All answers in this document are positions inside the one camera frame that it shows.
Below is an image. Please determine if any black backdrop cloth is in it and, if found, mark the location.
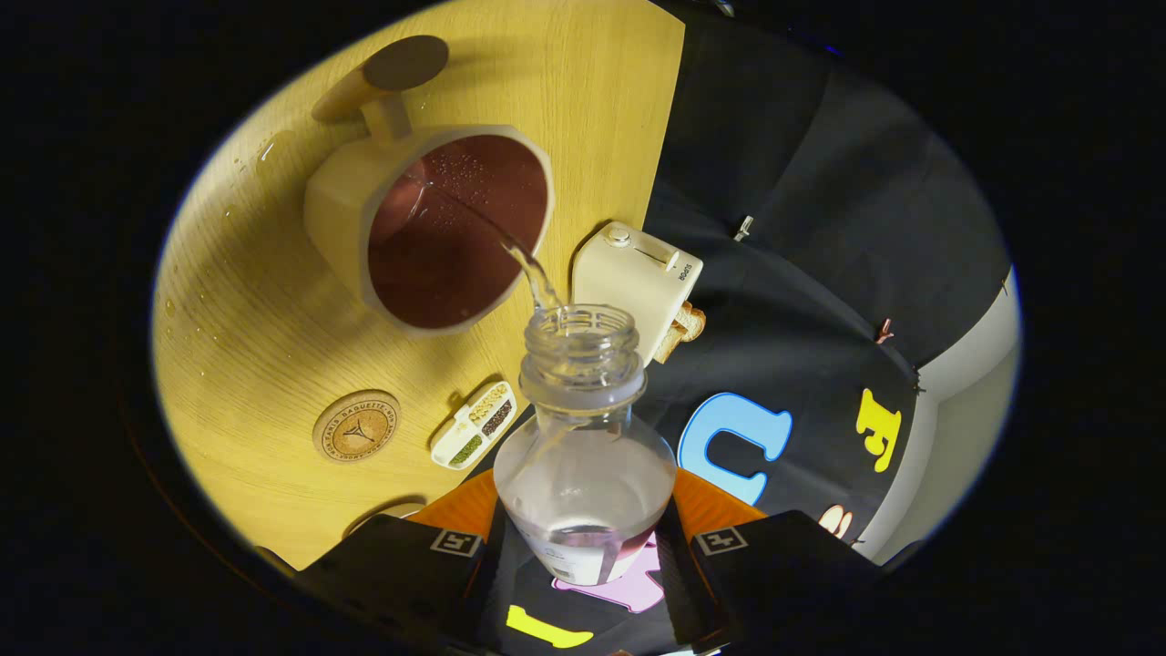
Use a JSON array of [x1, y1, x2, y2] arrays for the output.
[[474, 0, 1017, 656]]

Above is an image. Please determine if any clear plastic juice bottle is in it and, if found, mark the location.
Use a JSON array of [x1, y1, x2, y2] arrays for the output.
[[493, 303, 678, 587]]

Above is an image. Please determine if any cream toaster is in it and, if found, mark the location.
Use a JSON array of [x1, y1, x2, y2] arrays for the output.
[[571, 221, 704, 367]]

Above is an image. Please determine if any round wooden coaster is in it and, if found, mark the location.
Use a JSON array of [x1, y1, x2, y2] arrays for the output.
[[312, 390, 402, 465]]

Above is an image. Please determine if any white divided dish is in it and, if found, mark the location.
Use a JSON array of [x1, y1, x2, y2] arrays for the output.
[[430, 381, 518, 471]]

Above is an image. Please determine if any beige cup with wooden handle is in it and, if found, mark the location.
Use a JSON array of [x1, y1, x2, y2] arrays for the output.
[[303, 35, 556, 339]]

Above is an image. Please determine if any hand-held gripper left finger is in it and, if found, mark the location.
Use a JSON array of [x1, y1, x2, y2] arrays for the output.
[[291, 469, 502, 652]]

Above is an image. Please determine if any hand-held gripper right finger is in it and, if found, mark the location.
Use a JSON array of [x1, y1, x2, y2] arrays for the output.
[[656, 469, 885, 652]]

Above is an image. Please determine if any wooden table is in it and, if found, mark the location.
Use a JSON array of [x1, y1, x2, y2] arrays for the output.
[[150, 0, 686, 570]]

